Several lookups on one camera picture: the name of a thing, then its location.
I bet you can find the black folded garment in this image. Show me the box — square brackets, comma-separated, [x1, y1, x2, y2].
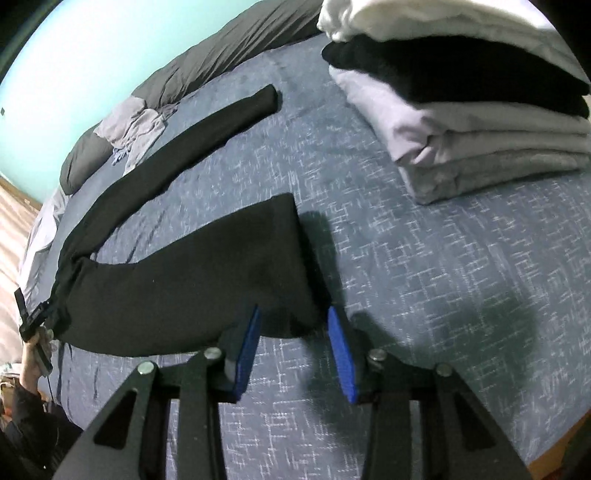
[322, 36, 591, 120]

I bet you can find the black sweater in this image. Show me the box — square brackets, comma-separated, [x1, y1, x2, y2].
[48, 84, 331, 358]

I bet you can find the light grey blanket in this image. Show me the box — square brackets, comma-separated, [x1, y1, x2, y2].
[21, 187, 70, 301]

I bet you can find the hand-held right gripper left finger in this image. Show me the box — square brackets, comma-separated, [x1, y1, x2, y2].
[53, 305, 263, 480]

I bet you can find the pale grey folded garment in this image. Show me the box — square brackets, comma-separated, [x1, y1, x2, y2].
[329, 67, 591, 164]

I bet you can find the dark grey rolled duvet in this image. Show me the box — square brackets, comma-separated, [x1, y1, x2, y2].
[60, 0, 333, 197]

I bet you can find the person's left forearm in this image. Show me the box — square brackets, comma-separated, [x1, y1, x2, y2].
[0, 383, 85, 480]

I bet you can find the wooden frame strip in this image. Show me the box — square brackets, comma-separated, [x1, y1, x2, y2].
[0, 176, 45, 212]

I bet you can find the person's left hand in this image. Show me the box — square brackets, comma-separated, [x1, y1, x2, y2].
[19, 328, 60, 398]

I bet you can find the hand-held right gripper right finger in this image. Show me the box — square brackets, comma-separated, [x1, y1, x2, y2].
[327, 307, 532, 480]

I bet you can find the grey sweater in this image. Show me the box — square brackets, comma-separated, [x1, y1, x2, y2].
[95, 96, 180, 176]

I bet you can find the blue patterned bed sheet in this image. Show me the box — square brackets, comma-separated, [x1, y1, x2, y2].
[23, 32, 591, 480]

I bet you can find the striped pink curtain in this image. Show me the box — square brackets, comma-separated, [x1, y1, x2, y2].
[0, 182, 43, 365]

